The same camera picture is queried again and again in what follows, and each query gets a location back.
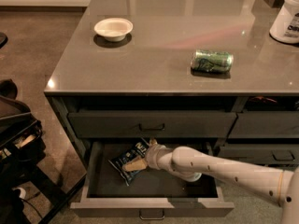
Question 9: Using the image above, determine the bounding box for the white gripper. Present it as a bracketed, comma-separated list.
[122, 138, 173, 172]

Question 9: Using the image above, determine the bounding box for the blue chip bag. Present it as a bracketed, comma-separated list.
[108, 138, 150, 186]

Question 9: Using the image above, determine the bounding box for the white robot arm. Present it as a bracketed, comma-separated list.
[122, 139, 299, 224]

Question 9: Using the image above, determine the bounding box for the open grey middle drawer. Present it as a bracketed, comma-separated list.
[71, 142, 235, 220]

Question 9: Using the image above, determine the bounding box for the closed grey top drawer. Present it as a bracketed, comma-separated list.
[68, 111, 236, 138]

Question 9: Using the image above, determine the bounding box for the grey counter cabinet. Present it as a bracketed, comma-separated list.
[45, 0, 299, 161]

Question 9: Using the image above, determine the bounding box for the grey right middle drawer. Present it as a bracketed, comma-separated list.
[218, 144, 299, 165]

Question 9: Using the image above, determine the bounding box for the grey right top drawer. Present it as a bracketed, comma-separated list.
[229, 111, 299, 138]

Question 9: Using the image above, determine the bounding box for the green soda can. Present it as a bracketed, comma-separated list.
[191, 49, 234, 74]

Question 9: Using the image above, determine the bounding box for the white paper bowl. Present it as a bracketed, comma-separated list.
[93, 18, 133, 42]

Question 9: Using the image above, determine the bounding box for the white plastic canister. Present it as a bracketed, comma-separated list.
[269, 0, 299, 44]

